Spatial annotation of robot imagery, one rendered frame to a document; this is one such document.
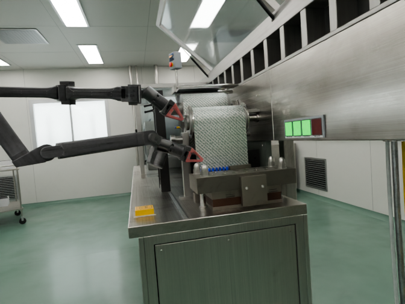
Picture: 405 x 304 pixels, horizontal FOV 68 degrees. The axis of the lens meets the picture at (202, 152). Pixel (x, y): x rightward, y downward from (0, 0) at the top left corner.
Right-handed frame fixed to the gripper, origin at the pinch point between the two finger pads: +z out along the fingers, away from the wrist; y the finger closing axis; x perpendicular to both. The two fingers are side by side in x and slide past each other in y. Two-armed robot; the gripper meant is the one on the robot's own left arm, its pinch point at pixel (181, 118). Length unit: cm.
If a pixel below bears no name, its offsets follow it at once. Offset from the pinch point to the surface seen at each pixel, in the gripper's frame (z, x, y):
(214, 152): 19.6, -4.0, 7.0
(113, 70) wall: -106, 71, -558
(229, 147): 24.0, 2.1, 7.2
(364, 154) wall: 247, 138, -194
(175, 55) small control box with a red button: -19, 36, -53
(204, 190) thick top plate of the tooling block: 19.3, -19.7, 26.8
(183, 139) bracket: 6.4, -6.5, -1.1
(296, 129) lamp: 31, 17, 37
